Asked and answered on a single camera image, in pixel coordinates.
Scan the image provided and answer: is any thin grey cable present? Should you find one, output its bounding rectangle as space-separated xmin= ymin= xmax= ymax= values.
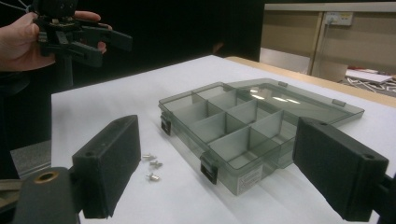
xmin=12 ymin=0 xmax=35 ymax=14

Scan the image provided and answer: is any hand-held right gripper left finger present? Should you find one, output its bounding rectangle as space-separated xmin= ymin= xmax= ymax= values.
xmin=71 ymin=114 xmax=142 ymax=219

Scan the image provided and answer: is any white flat sheet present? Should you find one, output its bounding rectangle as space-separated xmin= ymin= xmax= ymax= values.
xmin=345 ymin=68 xmax=394 ymax=84

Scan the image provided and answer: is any light wooden table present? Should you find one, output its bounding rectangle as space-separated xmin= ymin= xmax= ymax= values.
xmin=224 ymin=55 xmax=396 ymax=109

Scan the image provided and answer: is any clear grey compartment storage box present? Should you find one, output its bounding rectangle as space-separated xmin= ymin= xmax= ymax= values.
xmin=158 ymin=77 xmax=366 ymax=197

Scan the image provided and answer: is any grey flat panel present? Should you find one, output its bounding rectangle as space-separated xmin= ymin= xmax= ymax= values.
xmin=9 ymin=139 xmax=52 ymax=180

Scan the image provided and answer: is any white wall socket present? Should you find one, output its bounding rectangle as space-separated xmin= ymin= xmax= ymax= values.
xmin=322 ymin=11 xmax=355 ymax=27

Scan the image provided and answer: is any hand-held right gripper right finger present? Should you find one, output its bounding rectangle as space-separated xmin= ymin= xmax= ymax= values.
xmin=292 ymin=116 xmax=390 ymax=222

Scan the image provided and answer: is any beige wooden cabinet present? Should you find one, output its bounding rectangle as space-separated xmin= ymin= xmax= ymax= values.
xmin=260 ymin=2 xmax=396 ymax=82

